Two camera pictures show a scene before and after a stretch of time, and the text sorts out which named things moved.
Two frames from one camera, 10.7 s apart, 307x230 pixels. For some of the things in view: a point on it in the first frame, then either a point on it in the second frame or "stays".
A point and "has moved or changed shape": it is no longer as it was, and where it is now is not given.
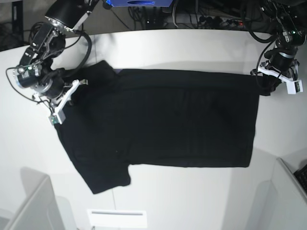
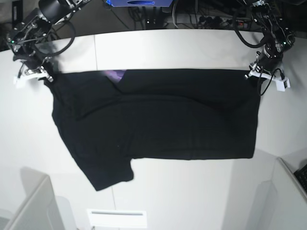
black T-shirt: (122, 117) has moved or changed shape
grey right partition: (280, 204) stays
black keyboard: (301, 175) stays
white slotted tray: (118, 218) stays
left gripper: (54, 90) -> (32, 66)
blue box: (138, 3) stays
